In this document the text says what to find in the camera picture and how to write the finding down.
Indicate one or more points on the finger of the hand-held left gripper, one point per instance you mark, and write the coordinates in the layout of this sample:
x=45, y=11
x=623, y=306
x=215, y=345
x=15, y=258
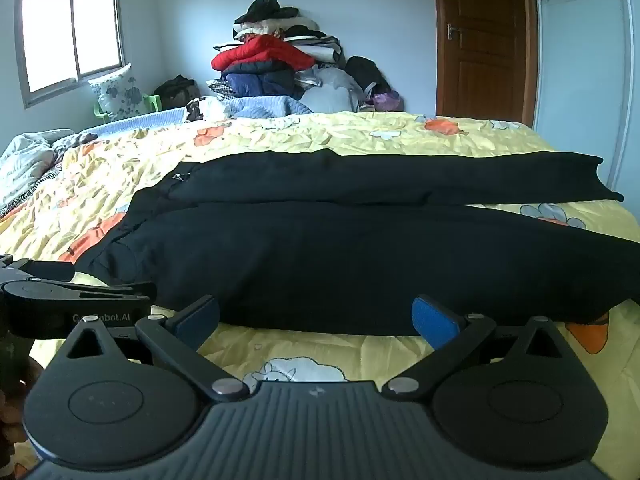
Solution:
x=120, y=293

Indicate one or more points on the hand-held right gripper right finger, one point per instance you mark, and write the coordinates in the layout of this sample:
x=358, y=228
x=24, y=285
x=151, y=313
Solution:
x=435, y=317

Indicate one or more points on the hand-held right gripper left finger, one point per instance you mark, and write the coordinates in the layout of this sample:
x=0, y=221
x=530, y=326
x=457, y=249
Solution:
x=197, y=317

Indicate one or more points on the black pants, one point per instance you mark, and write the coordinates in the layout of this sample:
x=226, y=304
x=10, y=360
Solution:
x=350, y=260

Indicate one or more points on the person's left hand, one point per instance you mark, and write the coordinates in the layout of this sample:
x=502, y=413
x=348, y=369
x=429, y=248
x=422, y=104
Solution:
x=17, y=395

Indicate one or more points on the striped cloth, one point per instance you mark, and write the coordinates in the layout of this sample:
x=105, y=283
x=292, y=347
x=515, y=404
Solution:
x=30, y=192

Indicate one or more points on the white grey crumpled blanket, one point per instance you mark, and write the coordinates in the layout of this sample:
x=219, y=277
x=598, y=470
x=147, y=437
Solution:
x=25, y=155

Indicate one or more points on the green plastic chair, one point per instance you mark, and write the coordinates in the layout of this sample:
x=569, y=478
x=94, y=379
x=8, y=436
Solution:
x=151, y=102

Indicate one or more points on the floral pillow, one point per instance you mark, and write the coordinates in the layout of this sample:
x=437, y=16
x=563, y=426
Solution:
x=117, y=92

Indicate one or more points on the black and white cloth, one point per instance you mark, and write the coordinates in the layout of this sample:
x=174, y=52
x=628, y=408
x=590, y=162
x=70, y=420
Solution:
x=205, y=108

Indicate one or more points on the dark bag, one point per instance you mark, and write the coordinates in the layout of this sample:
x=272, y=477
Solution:
x=175, y=91

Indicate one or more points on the yellow printed quilt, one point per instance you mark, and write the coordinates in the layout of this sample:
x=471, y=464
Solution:
x=300, y=132

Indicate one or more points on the blue quilted blanket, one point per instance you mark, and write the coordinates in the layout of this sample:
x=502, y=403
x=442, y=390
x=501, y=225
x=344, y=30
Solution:
x=260, y=106

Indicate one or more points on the purple bag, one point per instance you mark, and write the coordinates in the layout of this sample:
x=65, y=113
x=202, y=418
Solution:
x=387, y=101

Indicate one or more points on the black backpack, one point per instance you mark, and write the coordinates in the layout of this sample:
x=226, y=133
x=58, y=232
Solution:
x=365, y=72

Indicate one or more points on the grey framed window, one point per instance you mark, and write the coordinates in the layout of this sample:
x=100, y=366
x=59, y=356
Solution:
x=72, y=35

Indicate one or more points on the brown wooden door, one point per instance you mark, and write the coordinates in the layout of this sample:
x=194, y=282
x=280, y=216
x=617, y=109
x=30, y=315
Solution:
x=485, y=50

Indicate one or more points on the pile of clothes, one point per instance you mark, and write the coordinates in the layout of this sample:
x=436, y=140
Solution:
x=265, y=52

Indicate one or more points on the white wardrobe with flower stickers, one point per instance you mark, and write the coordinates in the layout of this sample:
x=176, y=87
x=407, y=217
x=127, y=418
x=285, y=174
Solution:
x=580, y=75

